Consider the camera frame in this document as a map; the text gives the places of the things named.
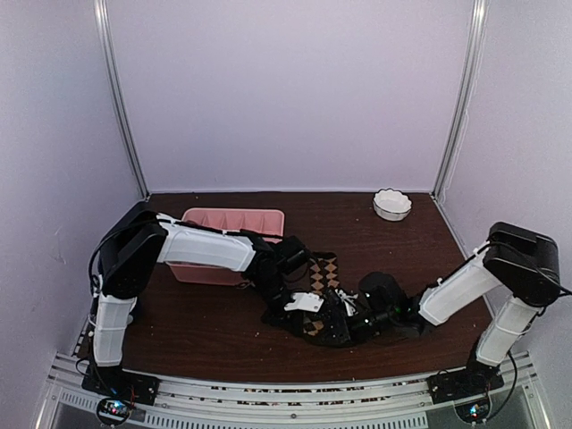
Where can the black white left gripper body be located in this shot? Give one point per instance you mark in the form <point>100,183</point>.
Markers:
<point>297,309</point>

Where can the aluminium front frame rail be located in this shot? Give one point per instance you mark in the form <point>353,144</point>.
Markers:
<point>396,402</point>

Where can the brown checkered sock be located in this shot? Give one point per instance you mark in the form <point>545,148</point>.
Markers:
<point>323,275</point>

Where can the pink divided plastic tray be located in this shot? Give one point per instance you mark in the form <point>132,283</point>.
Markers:
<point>218,258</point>

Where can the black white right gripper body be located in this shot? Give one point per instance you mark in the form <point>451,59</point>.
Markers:
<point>382,322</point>

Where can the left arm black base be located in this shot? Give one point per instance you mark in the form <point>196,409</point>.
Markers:
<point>114,382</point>

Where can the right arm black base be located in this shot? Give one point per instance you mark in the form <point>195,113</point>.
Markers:
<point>460,384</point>

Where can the white scalloped bowl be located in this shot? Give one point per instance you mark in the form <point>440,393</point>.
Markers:
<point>391,205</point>

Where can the aluminium right corner post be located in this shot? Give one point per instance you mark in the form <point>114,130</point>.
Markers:
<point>467,83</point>

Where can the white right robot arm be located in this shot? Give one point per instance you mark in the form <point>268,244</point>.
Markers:
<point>522,261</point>

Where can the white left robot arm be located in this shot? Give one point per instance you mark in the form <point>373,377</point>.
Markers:
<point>124,261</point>

